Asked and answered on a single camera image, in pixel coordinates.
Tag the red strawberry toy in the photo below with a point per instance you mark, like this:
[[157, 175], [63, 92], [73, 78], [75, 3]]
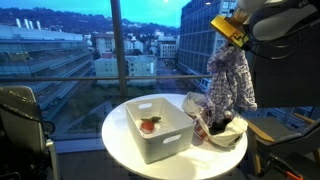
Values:
[[147, 125]]

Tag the white plastic bag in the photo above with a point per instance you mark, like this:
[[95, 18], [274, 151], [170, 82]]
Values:
[[193, 106]]

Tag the black bowl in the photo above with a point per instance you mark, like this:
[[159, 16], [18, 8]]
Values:
[[219, 127]]

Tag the purple checkered cloth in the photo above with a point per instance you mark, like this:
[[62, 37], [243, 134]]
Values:
[[231, 83]]

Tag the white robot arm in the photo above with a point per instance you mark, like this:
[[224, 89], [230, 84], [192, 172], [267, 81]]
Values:
[[268, 20]]

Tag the white storage container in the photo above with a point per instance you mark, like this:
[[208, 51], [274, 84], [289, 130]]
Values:
[[171, 134]]

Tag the white round table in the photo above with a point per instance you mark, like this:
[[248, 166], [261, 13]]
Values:
[[201, 161]]

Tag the window railing bar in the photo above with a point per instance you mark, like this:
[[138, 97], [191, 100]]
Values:
[[36, 79]]

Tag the wooden armchair right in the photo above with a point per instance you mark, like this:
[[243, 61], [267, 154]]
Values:
[[281, 153]]

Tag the grey chair left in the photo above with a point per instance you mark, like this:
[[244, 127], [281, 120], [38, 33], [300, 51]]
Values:
[[27, 151]]

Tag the window frame post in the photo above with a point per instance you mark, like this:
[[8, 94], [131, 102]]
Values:
[[118, 35]]

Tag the yellow wrist camera box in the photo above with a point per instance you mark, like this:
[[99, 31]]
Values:
[[230, 30]]

